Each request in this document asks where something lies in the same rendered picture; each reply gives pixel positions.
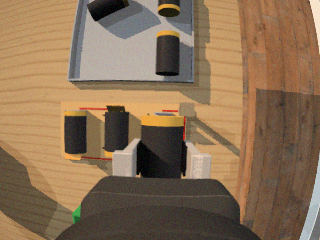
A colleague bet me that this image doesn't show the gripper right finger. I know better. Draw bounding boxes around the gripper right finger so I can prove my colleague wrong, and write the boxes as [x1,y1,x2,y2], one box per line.
[181,140,212,179]

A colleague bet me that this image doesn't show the green open-top box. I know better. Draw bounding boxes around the green open-top box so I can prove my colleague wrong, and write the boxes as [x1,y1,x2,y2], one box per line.
[72,204,81,224]

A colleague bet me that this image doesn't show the black cylinder with yellow end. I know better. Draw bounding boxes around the black cylinder with yellow end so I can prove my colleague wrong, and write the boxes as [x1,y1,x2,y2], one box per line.
[156,30,180,76]
[158,0,180,17]
[87,0,129,22]
[140,115,184,179]
[64,111,87,154]
[105,112,129,157]

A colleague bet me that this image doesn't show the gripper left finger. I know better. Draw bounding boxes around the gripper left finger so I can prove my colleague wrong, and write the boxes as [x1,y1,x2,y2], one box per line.
[112,138,142,177]

